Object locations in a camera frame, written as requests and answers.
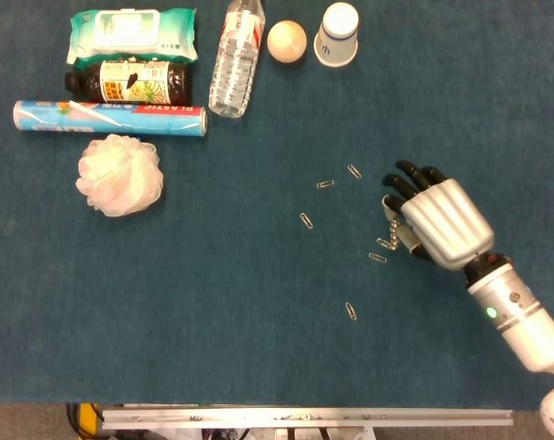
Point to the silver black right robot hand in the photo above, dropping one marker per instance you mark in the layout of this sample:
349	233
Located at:
446	220

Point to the silver beaded magnetic rod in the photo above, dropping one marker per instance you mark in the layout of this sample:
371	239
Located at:
395	234

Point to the white paper cup blue print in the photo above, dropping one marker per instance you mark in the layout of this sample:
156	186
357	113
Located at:
336	41

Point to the cream white ball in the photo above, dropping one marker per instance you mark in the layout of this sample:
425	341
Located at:
286	41

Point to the teal felt table cloth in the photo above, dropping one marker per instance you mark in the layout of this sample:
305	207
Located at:
213	275

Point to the clear plastic water bottle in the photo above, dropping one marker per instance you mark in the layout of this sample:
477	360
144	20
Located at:
233	69

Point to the blue plastic wrap roll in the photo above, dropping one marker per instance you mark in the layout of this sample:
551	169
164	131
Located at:
167	120

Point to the dark brown sauce bottle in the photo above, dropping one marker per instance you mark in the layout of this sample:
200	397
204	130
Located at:
169	82

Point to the white mesh bath sponge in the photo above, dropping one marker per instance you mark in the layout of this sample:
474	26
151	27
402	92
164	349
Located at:
121	176

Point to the green white wet wipes pack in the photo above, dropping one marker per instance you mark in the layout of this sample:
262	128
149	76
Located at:
130	32

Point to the yellow plastic part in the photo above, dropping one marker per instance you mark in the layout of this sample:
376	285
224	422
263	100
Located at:
88	419

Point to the aluminium profile rail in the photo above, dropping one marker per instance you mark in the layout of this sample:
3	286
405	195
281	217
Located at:
304	418

